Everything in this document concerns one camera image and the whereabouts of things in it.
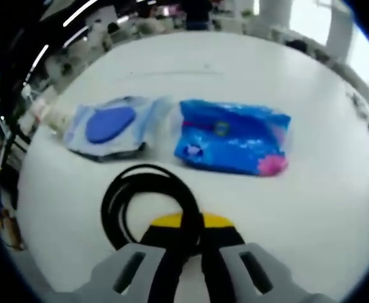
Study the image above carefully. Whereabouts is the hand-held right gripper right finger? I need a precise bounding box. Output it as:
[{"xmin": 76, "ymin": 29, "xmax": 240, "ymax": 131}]
[{"xmin": 200, "ymin": 213, "xmax": 317, "ymax": 303}]

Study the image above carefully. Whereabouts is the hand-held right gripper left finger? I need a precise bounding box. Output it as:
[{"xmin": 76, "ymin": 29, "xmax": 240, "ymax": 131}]
[{"xmin": 73, "ymin": 213, "xmax": 189, "ymax": 303}]

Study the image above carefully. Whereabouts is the black cable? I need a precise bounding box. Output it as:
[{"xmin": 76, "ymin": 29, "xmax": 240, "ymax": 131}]
[{"xmin": 101, "ymin": 163, "xmax": 204, "ymax": 254}]

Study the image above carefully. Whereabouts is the blue tissue pack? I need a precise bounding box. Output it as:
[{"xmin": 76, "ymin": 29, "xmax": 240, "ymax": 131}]
[{"xmin": 173, "ymin": 98, "xmax": 292, "ymax": 178}]

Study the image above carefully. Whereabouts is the wet wipes pack blue lid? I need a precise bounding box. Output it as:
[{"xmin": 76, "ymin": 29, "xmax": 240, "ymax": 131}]
[{"xmin": 63, "ymin": 95, "xmax": 151, "ymax": 162}]

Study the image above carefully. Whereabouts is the white paper cup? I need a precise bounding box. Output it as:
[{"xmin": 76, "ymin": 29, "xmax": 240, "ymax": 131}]
[{"xmin": 44, "ymin": 106, "xmax": 75, "ymax": 131}]

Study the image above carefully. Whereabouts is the clear plastic water bottle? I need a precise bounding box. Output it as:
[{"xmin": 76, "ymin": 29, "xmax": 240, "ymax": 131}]
[{"xmin": 29, "ymin": 97, "xmax": 51, "ymax": 121}]

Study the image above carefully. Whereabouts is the black cable clutter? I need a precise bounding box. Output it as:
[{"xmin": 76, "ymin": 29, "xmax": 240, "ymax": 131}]
[{"xmin": 344, "ymin": 90, "xmax": 369, "ymax": 150}]

